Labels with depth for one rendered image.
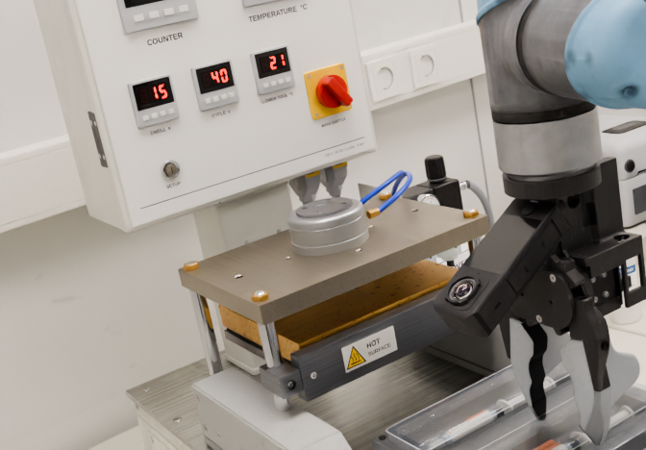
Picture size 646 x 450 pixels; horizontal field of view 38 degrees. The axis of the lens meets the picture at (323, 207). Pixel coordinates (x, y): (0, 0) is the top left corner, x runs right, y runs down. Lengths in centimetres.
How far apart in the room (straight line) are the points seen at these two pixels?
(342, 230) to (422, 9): 93
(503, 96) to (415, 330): 32
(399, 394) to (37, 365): 62
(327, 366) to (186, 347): 71
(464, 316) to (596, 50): 21
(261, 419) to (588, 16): 49
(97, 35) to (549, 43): 52
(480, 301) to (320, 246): 30
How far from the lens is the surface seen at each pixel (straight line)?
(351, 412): 102
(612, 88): 57
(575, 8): 60
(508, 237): 71
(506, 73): 68
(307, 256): 95
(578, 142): 69
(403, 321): 92
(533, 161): 69
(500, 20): 67
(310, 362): 87
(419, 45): 174
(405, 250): 92
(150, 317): 152
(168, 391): 117
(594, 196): 74
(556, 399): 85
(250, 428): 89
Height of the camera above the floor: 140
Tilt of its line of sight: 15 degrees down
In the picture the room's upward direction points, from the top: 11 degrees counter-clockwise
